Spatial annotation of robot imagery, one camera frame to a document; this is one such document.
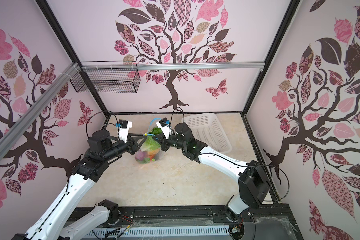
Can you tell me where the aluminium rail left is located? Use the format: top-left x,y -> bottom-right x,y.
0,63 -> 80,161

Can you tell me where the clear blue-zipper zip bag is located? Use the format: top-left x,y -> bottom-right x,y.
135,118 -> 162,164

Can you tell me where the orange toy pumpkin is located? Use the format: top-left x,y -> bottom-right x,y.
148,153 -> 159,162

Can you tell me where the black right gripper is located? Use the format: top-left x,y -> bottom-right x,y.
153,132 -> 188,152

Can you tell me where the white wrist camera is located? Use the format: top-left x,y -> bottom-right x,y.
156,118 -> 172,139
118,120 -> 133,143

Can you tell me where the purple toy onion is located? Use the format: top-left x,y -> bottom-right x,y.
135,151 -> 148,164

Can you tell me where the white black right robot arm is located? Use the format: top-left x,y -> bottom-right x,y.
153,118 -> 271,222

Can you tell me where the aluminium rail back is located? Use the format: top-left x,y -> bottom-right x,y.
81,62 -> 265,71

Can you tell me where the green toy cabbage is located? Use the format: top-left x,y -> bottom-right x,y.
141,127 -> 162,155

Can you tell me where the black base platform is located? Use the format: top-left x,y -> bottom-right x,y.
68,203 -> 304,240

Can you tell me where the white slotted cable duct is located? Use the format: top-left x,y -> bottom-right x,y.
82,226 -> 231,240

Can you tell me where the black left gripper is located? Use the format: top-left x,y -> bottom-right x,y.
102,133 -> 148,161

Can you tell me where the black wire mesh basket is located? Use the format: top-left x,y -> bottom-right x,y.
70,60 -> 141,94

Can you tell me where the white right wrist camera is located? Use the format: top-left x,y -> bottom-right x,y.
156,118 -> 172,139

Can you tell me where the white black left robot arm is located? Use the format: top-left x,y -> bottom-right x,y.
13,129 -> 147,240

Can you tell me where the aluminium rail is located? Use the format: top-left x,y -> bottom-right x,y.
81,62 -> 265,71
0,63 -> 80,161

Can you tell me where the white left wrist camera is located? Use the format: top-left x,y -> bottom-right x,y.
118,120 -> 133,143

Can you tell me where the white perforated plastic basket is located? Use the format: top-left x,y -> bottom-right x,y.
185,113 -> 232,154

